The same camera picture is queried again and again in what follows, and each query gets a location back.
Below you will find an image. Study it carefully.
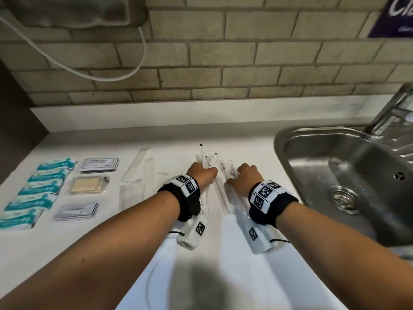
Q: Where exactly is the dark cabinet side panel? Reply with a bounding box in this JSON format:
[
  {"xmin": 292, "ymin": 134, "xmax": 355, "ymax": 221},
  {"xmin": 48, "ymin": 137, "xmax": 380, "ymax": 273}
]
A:
[{"xmin": 0, "ymin": 59, "xmax": 49, "ymax": 185}]

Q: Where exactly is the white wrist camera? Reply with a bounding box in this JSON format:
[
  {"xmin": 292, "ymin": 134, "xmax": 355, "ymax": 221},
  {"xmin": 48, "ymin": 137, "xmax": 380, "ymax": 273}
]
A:
[
  {"xmin": 240, "ymin": 208, "xmax": 275, "ymax": 255},
  {"xmin": 177, "ymin": 212, "xmax": 208, "ymax": 251}
]

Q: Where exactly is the person's left hand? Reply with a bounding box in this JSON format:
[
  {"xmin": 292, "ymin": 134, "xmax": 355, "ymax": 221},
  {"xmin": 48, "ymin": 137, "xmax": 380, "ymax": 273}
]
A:
[{"xmin": 186, "ymin": 162, "xmax": 219, "ymax": 188}]

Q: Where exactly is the pile of clear toothbrushes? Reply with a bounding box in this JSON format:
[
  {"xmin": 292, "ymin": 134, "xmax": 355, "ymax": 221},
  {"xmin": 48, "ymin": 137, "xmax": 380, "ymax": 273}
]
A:
[{"xmin": 196, "ymin": 143, "xmax": 251, "ymax": 220}]

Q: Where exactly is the metal sink drain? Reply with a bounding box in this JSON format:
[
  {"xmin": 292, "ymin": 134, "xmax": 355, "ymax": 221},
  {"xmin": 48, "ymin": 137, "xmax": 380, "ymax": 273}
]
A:
[{"xmin": 328, "ymin": 186, "xmax": 362, "ymax": 215}]

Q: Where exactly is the chrome faucet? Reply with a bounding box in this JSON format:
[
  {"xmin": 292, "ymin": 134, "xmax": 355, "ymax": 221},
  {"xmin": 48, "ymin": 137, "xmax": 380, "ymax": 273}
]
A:
[{"xmin": 364, "ymin": 82, "xmax": 413, "ymax": 143}]

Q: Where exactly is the teal tissue packet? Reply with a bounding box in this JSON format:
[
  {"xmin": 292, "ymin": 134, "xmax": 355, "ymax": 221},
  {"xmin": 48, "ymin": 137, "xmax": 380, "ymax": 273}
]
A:
[
  {"xmin": 0, "ymin": 209, "xmax": 43, "ymax": 229},
  {"xmin": 4, "ymin": 194, "xmax": 58, "ymax": 212},
  {"xmin": 18, "ymin": 181, "xmax": 64, "ymax": 195},
  {"xmin": 36, "ymin": 158, "xmax": 78, "ymax": 171},
  {"xmin": 27, "ymin": 170, "xmax": 71, "ymax": 183}
]

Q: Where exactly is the long clear comb packet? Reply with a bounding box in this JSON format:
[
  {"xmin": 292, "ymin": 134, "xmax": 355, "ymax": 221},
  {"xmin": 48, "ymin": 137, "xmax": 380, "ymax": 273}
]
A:
[{"xmin": 121, "ymin": 147, "xmax": 152, "ymax": 183}]

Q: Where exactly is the person's right forearm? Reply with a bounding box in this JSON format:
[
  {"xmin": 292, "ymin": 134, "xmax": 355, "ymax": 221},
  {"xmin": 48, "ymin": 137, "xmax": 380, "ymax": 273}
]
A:
[{"xmin": 277, "ymin": 202, "xmax": 413, "ymax": 310}]

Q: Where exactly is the wrapped cream soap bar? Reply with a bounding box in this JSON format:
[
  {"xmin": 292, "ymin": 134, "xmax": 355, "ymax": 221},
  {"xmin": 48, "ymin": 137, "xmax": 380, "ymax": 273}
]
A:
[{"xmin": 69, "ymin": 176, "xmax": 111, "ymax": 195}]

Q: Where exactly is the wide clear plastic packet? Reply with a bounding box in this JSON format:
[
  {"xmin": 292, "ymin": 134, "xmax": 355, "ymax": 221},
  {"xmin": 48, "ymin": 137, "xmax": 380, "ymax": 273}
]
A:
[{"xmin": 119, "ymin": 183, "xmax": 146, "ymax": 212}]

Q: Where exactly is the person's left forearm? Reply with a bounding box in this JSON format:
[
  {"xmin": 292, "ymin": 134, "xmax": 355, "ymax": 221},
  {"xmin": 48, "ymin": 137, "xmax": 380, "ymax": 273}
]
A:
[{"xmin": 0, "ymin": 190, "xmax": 180, "ymax": 310}]

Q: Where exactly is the purple wall sign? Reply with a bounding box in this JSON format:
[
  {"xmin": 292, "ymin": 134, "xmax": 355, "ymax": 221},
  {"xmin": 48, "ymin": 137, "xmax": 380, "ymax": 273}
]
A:
[{"xmin": 368, "ymin": 0, "xmax": 413, "ymax": 38}]

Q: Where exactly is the stack of white sachets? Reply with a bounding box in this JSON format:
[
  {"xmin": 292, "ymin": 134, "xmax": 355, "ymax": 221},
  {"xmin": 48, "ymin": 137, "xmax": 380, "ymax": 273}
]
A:
[{"xmin": 54, "ymin": 202, "xmax": 99, "ymax": 221}]

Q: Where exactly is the stack of grey sachets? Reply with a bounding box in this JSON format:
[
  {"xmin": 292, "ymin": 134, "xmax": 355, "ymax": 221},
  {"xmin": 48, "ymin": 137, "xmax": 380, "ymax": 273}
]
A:
[{"xmin": 80, "ymin": 158, "xmax": 120, "ymax": 174}]

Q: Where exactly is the stainless steel sink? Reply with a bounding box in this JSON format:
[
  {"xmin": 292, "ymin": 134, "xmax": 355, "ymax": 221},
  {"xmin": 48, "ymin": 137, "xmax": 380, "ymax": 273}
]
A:
[{"xmin": 274, "ymin": 125, "xmax": 413, "ymax": 247}]

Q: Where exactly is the black marker wristband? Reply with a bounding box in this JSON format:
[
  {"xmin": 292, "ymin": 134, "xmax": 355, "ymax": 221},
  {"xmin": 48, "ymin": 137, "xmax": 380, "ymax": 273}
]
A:
[
  {"xmin": 157, "ymin": 174, "xmax": 201, "ymax": 222},
  {"xmin": 248, "ymin": 180, "xmax": 299, "ymax": 229}
]

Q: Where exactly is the grey wall appliance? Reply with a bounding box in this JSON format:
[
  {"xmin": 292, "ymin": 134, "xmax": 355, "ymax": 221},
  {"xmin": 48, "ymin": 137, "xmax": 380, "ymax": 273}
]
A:
[{"xmin": 0, "ymin": 0, "xmax": 149, "ymax": 29}]

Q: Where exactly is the person's right hand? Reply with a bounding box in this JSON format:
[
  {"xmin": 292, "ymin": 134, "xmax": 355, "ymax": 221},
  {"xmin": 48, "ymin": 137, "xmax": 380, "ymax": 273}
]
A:
[{"xmin": 225, "ymin": 163, "xmax": 265, "ymax": 198}]

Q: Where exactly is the white power cable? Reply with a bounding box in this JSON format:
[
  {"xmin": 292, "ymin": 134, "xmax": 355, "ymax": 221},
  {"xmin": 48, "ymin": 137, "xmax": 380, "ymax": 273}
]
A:
[{"xmin": 0, "ymin": 15, "xmax": 146, "ymax": 82}]

